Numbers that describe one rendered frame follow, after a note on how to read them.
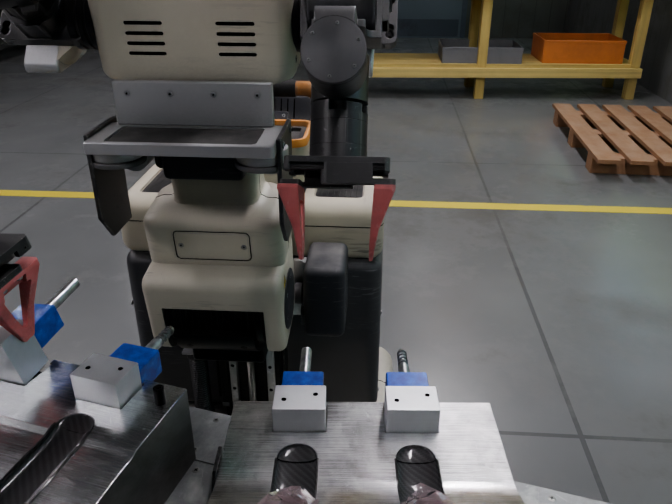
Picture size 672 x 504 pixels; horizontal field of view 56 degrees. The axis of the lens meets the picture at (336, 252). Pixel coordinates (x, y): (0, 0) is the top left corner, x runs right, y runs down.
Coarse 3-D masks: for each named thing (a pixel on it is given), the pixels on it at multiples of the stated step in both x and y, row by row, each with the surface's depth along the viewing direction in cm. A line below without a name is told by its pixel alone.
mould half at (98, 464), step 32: (0, 384) 62; (32, 384) 62; (64, 384) 62; (0, 416) 58; (32, 416) 57; (64, 416) 57; (96, 416) 57; (128, 416) 57; (160, 416) 57; (0, 448) 54; (96, 448) 54; (128, 448) 54; (160, 448) 58; (192, 448) 64; (64, 480) 51; (96, 480) 51; (128, 480) 53; (160, 480) 58
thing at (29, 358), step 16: (64, 288) 69; (48, 304) 66; (48, 320) 65; (0, 336) 60; (32, 336) 62; (48, 336) 65; (0, 352) 59; (16, 352) 60; (32, 352) 62; (0, 368) 61; (16, 368) 60; (32, 368) 62; (16, 384) 62
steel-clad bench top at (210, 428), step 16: (192, 416) 71; (208, 416) 71; (224, 416) 71; (208, 432) 68; (224, 432) 68; (208, 448) 66; (192, 464) 64; (208, 464) 64; (192, 480) 62; (208, 480) 62; (176, 496) 61; (192, 496) 61; (208, 496) 61; (528, 496) 61; (544, 496) 61; (560, 496) 61; (576, 496) 61
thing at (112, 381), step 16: (160, 336) 68; (128, 352) 64; (144, 352) 64; (80, 368) 59; (96, 368) 59; (112, 368) 59; (128, 368) 59; (144, 368) 62; (160, 368) 65; (80, 384) 59; (96, 384) 58; (112, 384) 57; (128, 384) 59; (96, 400) 59; (112, 400) 58; (128, 400) 60
